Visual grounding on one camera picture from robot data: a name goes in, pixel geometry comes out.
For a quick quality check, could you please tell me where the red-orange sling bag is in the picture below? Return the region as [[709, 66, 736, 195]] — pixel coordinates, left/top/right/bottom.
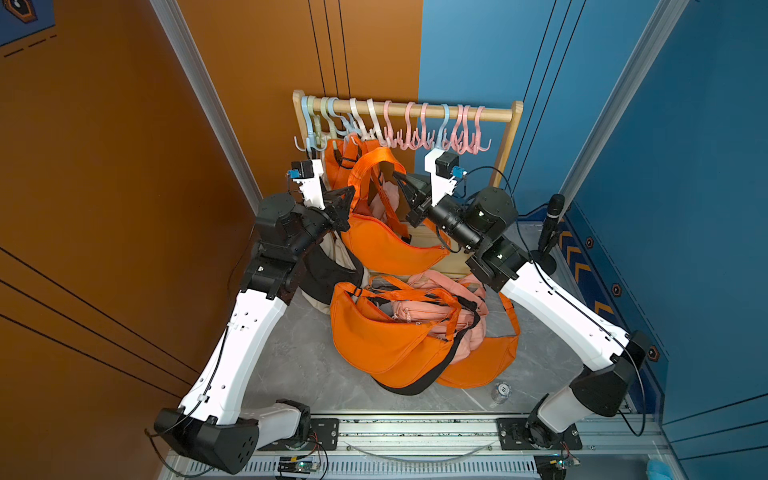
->
[[323, 134, 380, 190]]

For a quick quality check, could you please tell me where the pink crescent sling bag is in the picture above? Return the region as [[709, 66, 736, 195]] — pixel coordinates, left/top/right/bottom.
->
[[407, 270, 486, 302]]

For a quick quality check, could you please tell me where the large orange crescent bag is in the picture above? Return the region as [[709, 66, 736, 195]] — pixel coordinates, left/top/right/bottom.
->
[[330, 276, 481, 396]]

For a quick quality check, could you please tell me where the black and orange sling bag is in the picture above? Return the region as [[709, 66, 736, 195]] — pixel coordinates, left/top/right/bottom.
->
[[358, 277, 467, 396]]

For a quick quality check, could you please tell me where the orange crescent sling bag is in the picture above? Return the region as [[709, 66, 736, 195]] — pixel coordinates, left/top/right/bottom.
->
[[437, 294, 521, 389]]

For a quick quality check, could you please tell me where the black crescent sling bag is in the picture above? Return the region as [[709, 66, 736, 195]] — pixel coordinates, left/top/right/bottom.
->
[[299, 245, 369, 304]]

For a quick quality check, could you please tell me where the pink rectangular waist bag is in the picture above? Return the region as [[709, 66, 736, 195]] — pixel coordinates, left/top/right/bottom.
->
[[393, 297, 488, 364]]

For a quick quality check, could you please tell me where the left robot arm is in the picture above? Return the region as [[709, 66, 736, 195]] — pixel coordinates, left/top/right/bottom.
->
[[145, 187, 355, 474]]

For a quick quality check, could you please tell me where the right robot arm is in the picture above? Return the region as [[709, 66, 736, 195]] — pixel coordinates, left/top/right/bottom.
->
[[394, 173, 650, 449]]

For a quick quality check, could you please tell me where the wooden garment rack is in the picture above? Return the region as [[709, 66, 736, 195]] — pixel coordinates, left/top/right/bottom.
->
[[292, 89, 524, 280]]

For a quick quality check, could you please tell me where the black microphone on stand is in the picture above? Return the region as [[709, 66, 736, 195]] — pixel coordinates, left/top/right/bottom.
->
[[531, 193, 565, 275]]

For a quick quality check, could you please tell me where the green circuit board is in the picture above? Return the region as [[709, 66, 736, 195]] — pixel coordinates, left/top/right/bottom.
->
[[275, 457, 323, 479]]

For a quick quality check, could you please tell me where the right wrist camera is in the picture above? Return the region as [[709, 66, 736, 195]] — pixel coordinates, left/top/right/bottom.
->
[[424, 148, 466, 206]]

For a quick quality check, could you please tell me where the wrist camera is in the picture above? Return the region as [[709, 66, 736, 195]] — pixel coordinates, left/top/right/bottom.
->
[[288, 159, 325, 210], [424, 148, 466, 206]]

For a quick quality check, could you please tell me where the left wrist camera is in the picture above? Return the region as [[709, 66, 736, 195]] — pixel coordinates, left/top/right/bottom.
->
[[288, 159, 325, 210]]

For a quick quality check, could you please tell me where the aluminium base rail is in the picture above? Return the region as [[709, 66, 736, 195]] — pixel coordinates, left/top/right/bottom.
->
[[161, 413, 685, 479]]

